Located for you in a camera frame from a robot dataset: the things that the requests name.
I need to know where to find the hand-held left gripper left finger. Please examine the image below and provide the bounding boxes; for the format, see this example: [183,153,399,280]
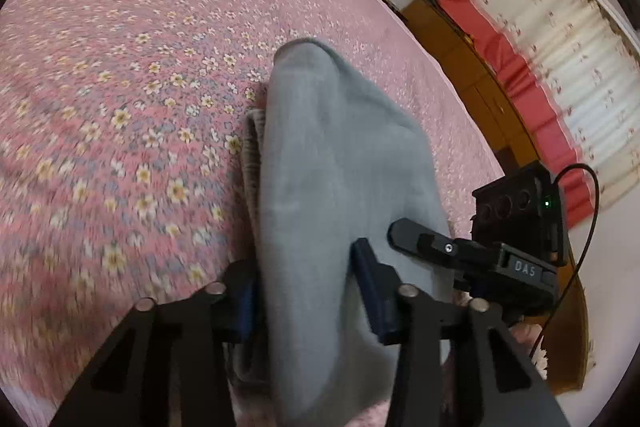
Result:
[50,259,261,427]

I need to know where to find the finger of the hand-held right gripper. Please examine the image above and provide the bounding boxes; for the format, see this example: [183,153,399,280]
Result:
[387,218,496,268]

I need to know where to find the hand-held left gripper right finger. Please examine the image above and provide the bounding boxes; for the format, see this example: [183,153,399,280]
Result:
[350,237,571,427]

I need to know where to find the grey pants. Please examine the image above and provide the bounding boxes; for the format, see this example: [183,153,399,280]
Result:
[227,38,453,427]

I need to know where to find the wooden cabinet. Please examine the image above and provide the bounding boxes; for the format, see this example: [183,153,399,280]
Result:
[400,0,591,395]

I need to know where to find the white floral curtain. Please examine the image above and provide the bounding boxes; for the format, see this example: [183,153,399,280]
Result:
[450,0,640,228]

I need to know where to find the red cloth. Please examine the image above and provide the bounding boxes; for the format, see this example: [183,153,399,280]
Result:
[420,0,608,225]

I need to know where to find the pink floral bedsheet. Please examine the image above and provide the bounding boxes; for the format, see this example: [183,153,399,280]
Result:
[0,0,506,427]

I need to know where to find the black cable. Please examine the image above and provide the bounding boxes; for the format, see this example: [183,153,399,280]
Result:
[530,163,601,358]

